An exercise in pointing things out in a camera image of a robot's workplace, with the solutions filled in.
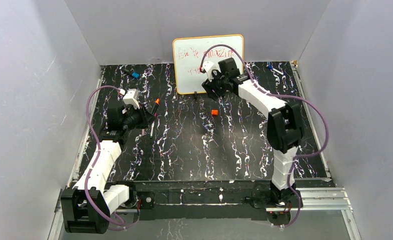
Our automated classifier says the orange highlighter cap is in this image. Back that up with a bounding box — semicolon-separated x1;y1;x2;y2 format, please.
211;109;219;116

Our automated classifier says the black orange highlighter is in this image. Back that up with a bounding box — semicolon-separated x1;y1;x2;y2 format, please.
151;98;160;116

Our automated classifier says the white green-tipped pen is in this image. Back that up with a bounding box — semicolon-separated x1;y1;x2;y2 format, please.
150;122;155;139

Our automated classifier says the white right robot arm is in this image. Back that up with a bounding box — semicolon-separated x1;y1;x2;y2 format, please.
199;57;305;208

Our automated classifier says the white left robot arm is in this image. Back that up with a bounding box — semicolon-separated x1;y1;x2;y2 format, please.
60;99;160;234

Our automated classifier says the white blue pen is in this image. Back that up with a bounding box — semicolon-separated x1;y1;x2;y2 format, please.
267;64;284;76

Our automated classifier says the blue black marker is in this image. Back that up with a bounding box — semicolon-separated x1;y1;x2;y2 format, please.
123;69;141;79

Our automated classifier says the orange framed whiteboard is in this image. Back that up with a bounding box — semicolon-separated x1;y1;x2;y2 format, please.
172;34;244;95

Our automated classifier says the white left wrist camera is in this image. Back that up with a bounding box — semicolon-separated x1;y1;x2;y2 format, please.
122;88;140;110

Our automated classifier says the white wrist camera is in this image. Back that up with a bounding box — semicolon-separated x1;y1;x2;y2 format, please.
122;88;140;110
200;60;218;82

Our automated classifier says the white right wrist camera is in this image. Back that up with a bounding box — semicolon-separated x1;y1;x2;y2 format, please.
200;60;218;82

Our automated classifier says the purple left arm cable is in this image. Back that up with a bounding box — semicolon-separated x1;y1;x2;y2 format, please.
83;85;140;232

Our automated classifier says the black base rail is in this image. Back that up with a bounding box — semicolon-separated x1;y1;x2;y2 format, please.
105;180;303;222

